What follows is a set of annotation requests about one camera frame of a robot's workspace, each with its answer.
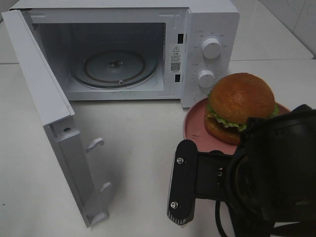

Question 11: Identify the pink round plate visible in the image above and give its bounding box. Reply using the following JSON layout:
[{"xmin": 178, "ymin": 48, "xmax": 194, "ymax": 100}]
[{"xmin": 183, "ymin": 97, "xmax": 292, "ymax": 155}]

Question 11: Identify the round white door button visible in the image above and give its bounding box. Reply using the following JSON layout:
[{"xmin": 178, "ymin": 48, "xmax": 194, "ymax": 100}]
[{"xmin": 194, "ymin": 92, "xmax": 208, "ymax": 102}]

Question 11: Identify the toy hamburger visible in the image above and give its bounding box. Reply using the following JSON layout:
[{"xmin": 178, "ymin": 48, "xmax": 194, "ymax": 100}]
[{"xmin": 204, "ymin": 73, "xmax": 279, "ymax": 145}]

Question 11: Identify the white microwave door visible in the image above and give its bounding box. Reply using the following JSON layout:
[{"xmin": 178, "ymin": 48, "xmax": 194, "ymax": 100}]
[{"xmin": 2, "ymin": 10, "xmax": 112, "ymax": 227}]

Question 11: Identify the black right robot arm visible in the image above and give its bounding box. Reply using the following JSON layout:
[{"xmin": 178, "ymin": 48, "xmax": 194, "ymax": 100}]
[{"xmin": 230, "ymin": 104, "xmax": 316, "ymax": 237}]

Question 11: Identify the lower white timer knob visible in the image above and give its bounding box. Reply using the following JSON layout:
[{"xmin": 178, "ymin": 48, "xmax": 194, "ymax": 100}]
[{"xmin": 197, "ymin": 70, "xmax": 215, "ymax": 88}]

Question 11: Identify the white microwave oven body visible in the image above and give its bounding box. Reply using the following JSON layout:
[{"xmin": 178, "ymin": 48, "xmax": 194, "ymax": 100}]
[{"xmin": 8, "ymin": 0, "xmax": 240, "ymax": 108}]

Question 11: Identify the upper white power knob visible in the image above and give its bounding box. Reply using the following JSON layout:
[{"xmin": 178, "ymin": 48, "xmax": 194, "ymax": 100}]
[{"xmin": 201, "ymin": 37, "xmax": 222, "ymax": 59}]

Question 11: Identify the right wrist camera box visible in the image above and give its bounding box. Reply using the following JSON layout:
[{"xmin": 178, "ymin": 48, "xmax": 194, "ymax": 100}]
[{"xmin": 167, "ymin": 140, "xmax": 240, "ymax": 226}]

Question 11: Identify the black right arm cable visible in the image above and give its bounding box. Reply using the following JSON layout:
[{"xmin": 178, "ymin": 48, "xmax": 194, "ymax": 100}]
[{"xmin": 214, "ymin": 199, "xmax": 233, "ymax": 237}]

